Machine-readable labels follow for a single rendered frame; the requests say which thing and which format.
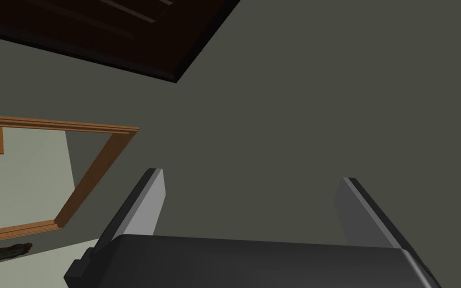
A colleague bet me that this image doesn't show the dark brown door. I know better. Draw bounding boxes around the dark brown door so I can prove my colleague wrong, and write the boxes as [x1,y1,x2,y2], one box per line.
[0,0,242,85]

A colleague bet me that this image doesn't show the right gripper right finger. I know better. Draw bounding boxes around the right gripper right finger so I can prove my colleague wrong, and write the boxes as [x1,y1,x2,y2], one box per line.
[334,177,412,251]

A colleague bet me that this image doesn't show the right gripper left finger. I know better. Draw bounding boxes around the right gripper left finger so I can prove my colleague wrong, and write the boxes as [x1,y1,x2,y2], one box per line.
[94,167,167,253]

